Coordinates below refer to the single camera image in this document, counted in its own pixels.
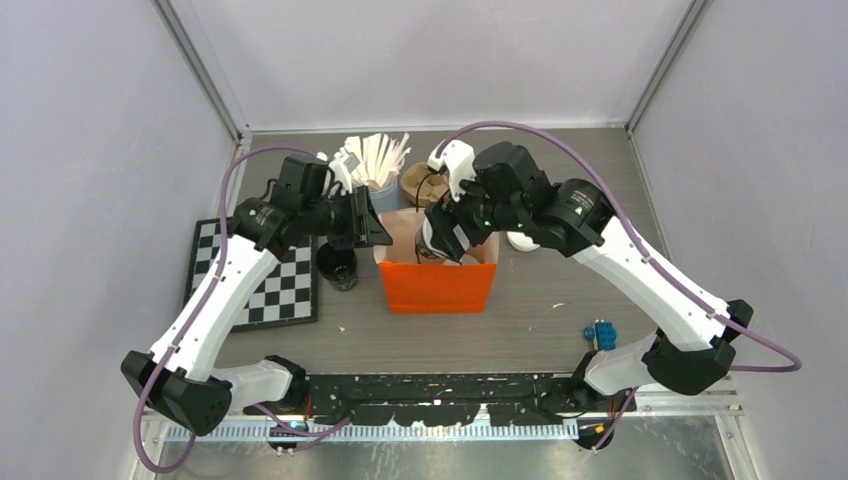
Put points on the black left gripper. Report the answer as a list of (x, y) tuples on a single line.
[(364, 226)]

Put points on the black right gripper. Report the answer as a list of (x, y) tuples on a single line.
[(445, 213)]

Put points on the black paper coffee cup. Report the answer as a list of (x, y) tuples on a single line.
[(425, 248)]

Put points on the orange paper bag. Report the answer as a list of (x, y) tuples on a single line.
[(417, 285)]

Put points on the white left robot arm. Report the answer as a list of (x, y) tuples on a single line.
[(177, 377)]

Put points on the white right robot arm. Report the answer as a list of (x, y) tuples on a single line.
[(691, 348)]

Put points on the light blue cup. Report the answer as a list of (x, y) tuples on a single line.
[(386, 198)]

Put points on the brown cardboard cup carrier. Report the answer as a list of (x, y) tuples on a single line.
[(421, 186)]

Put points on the white wooden stir sticks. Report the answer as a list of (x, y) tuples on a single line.
[(382, 157)]

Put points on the stack of white lids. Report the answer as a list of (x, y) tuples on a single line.
[(521, 242)]

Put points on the black white chessboard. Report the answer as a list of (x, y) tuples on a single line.
[(288, 296)]

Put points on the blue toy block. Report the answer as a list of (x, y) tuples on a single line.
[(601, 335)]

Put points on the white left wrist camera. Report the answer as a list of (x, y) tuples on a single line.
[(343, 165)]

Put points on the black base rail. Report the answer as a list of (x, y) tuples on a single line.
[(441, 400)]

